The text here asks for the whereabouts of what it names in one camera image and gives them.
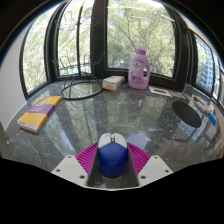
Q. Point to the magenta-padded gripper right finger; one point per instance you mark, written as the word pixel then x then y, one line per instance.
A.
pixel 154 168

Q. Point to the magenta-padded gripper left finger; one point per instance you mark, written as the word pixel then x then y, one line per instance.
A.
pixel 71 168

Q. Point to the blue and white computer mouse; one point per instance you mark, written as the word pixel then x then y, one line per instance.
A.
pixel 112 156

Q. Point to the black round mouse pad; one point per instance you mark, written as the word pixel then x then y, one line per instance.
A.
pixel 186 114

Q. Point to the small blue and white box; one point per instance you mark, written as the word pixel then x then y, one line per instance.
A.
pixel 213 119

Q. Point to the small white orange box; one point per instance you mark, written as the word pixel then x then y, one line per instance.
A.
pixel 112 83

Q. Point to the purple detergent bottle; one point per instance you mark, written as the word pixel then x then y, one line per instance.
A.
pixel 138 71

